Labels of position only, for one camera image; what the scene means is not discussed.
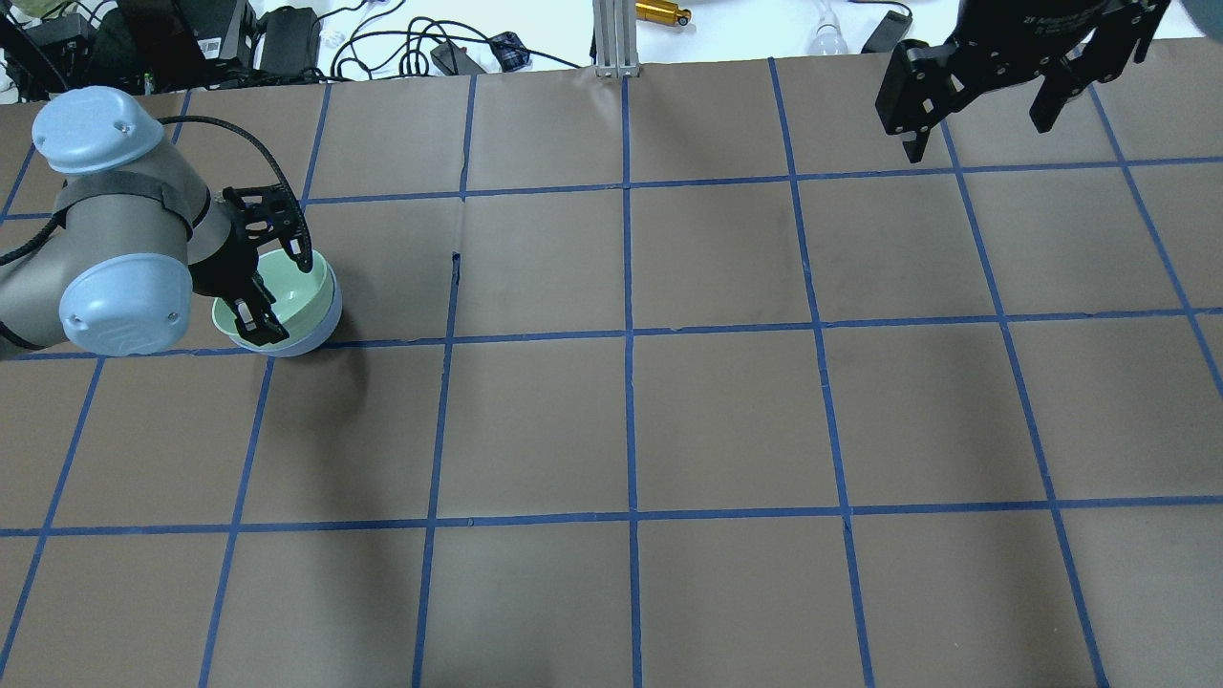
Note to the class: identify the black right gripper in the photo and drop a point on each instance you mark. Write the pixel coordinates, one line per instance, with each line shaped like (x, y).
(1024, 29)

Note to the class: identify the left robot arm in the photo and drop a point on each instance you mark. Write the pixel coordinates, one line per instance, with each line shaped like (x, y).
(136, 232)

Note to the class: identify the aluminium frame post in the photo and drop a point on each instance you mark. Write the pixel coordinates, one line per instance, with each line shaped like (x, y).
(614, 34)

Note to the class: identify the brown paper table cover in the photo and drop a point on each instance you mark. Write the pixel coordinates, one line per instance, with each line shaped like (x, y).
(691, 380)

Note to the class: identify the gold metal cylinder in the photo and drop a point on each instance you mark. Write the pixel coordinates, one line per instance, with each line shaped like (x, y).
(663, 13)

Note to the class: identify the green bowl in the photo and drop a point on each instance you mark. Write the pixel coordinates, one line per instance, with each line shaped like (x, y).
(273, 267)

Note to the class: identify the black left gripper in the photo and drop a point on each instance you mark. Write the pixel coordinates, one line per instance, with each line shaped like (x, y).
(222, 271)

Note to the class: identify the black power adapter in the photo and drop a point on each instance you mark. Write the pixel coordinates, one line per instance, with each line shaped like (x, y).
(892, 28)

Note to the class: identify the blue bowl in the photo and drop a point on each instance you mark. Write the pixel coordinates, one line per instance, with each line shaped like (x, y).
(310, 315)

